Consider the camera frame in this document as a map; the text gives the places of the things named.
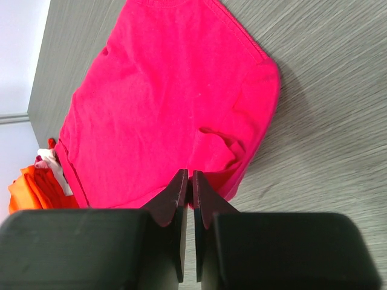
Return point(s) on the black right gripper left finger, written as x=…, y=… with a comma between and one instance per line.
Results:
x=140, y=248

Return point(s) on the pink t shirt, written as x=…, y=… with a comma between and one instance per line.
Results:
x=178, y=85

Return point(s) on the white folded t shirt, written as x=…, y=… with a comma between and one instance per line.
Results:
x=46, y=159

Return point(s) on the orange folded t shirt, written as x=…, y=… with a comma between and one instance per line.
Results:
x=31, y=190

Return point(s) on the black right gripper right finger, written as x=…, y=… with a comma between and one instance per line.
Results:
x=263, y=250

